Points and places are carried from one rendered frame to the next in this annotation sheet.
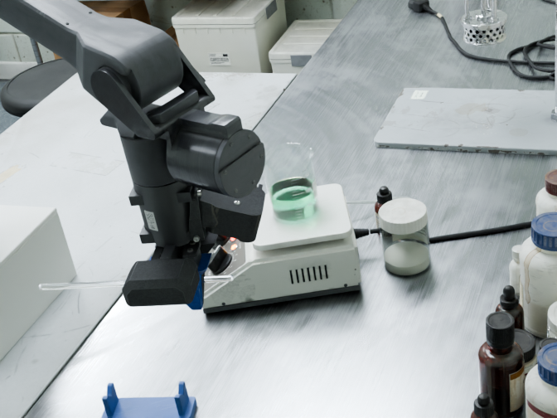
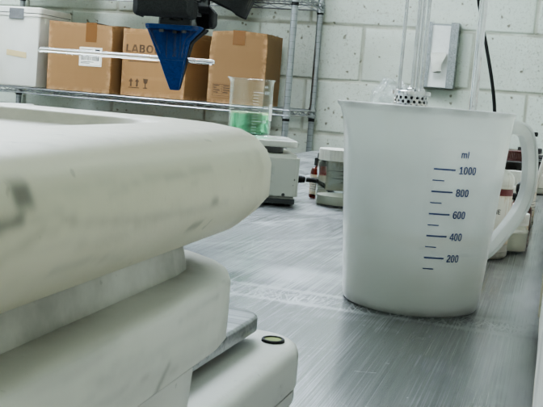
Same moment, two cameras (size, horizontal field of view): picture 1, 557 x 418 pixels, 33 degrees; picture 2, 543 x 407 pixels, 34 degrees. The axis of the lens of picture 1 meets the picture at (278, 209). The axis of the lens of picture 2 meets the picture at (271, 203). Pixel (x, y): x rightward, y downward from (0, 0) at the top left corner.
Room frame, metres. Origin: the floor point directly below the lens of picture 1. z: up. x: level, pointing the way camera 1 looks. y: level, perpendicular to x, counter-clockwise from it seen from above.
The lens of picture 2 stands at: (-0.26, 0.13, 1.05)
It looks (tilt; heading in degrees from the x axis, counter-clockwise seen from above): 7 degrees down; 351
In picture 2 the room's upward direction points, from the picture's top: 5 degrees clockwise
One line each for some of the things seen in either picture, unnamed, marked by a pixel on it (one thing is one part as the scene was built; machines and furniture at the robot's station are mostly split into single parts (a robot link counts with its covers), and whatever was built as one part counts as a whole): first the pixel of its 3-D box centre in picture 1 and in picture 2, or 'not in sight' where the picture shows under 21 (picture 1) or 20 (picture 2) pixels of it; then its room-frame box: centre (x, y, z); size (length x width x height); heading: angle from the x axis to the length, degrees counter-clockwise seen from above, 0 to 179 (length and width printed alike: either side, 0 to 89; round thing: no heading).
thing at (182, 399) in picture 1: (147, 402); not in sight; (0.77, 0.17, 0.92); 0.10 x 0.03 x 0.04; 78
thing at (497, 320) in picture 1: (501, 363); not in sight; (0.69, -0.19, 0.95); 0.04 x 0.04 x 0.11
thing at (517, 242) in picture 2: not in sight; (510, 231); (0.65, -0.27, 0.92); 0.04 x 0.04 x 0.04
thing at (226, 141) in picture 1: (186, 119); not in sight; (0.72, 0.06, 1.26); 0.12 x 0.08 x 0.11; 48
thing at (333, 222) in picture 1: (298, 216); (250, 139); (0.98, -0.02, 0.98); 0.12 x 0.12 x 0.01; 88
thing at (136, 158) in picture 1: (152, 136); not in sight; (0.74, 0.10, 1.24); 0.09 x 0.06 x 0.07; 48
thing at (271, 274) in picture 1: (283, 248); (229, 169); (0.99, 0.00, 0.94); 0.22 x 0.13 x 0.08; 88
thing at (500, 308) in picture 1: (509, 315); not in sight; (0.78, -0.23, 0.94); 0.03 x 0.03 x 0.08
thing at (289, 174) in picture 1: (289, 186); (248, 108); (0.99, -0.02, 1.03); 0.07 x 0.06 x 0.08; 111
